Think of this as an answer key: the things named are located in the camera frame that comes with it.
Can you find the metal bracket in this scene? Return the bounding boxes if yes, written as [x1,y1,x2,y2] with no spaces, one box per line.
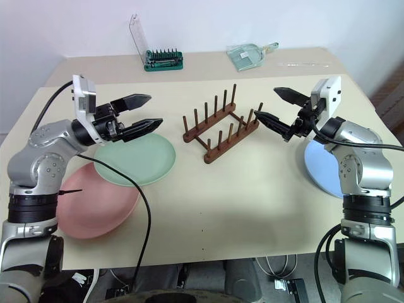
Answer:
[273,277,307,301]

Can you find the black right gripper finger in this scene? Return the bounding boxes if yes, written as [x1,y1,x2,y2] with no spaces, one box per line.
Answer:
[253,110,292,140]
[273,86,309,105]

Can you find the pink red plate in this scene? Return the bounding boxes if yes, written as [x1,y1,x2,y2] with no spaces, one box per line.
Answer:
[56,162,141,240]

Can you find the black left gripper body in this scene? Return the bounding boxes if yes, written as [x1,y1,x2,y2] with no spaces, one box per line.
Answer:
[93,103,128,143]

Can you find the brown wooden dish rack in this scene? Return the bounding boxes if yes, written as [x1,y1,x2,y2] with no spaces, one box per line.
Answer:
[182,83,264,164]

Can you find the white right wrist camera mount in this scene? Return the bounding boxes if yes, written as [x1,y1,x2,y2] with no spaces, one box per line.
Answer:
[311,75,343,127]

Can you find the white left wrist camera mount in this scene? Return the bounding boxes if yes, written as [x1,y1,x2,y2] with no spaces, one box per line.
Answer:
[71,74,108,146]

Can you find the grey wire loop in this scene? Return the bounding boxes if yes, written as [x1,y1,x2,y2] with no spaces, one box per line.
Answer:
[255,254,298,279]

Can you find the light blue plate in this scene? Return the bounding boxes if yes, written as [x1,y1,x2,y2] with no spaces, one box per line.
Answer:
[303,138,345,199]

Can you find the clear thin plastic tube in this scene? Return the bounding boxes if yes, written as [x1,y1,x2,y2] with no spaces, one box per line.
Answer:
[277,61,330,68]

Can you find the white cable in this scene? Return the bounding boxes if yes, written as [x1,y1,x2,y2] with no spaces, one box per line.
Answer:
[82,268,100,303]

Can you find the clear green dustpan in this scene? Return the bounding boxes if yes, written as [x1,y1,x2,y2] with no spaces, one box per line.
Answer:
[226,42,280,73]

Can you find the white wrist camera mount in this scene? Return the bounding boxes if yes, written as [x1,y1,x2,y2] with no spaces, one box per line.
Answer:
[71,74,108,146]
[311,75,343,127]

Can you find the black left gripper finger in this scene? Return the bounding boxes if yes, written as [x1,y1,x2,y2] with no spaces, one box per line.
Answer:
[121,118,164,143]
[110,93,152,113]

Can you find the green screwdriver bit case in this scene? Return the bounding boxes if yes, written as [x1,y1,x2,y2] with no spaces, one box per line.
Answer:
[129,13,184,72]

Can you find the light green plate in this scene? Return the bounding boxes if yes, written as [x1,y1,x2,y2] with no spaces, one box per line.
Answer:
[93,132,176,187]

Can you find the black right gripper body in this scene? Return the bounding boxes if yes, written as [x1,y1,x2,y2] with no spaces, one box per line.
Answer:
[283,94,326,142]

